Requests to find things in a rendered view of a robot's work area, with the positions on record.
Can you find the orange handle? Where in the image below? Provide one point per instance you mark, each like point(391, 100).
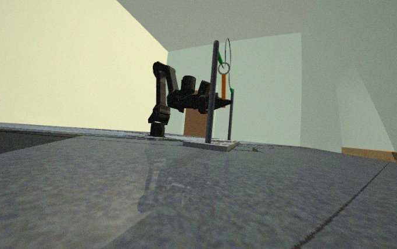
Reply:
point(223, 76)

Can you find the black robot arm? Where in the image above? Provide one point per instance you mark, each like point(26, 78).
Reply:
point(177, 99)

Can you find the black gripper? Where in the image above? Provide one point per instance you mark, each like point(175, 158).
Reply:
point(201, 103)

